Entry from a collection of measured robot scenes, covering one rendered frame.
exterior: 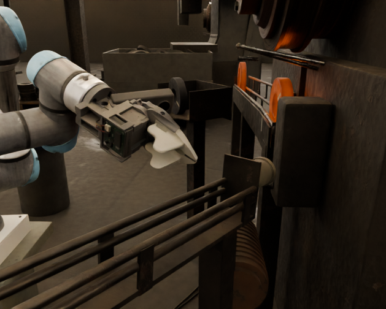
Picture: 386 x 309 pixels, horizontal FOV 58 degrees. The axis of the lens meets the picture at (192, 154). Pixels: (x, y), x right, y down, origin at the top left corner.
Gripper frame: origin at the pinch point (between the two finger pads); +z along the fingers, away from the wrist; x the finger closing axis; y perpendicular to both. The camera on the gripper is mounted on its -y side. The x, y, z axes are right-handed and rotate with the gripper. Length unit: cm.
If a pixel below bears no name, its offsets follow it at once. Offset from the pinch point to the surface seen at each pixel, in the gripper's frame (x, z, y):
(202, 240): -6.7, 9.2, 7.7
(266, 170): -6.2, 9.4, -13.4
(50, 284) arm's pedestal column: -97, -43, 3
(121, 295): -1.7, 7.6, 23.6
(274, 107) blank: -15, -3, -49
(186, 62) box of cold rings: -116, -138, -215
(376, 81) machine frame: 15.5, 17.7, -19.5
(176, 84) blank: -38, -49, -67
